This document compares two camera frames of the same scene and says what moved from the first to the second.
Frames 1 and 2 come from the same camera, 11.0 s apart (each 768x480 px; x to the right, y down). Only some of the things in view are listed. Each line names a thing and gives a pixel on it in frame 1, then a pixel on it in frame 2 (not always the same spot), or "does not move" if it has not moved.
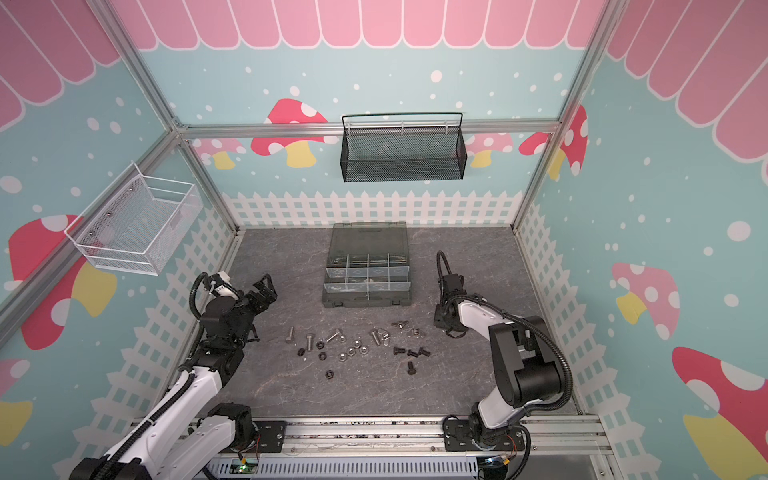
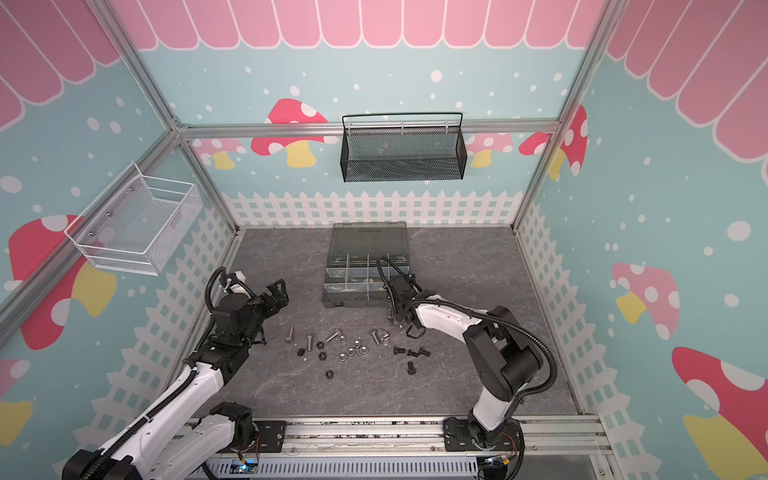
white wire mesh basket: [138, 223] does not move
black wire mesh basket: [402, 146] does not move
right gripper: [447, 320] → [398, 300]
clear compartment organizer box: [367, 265] does not move
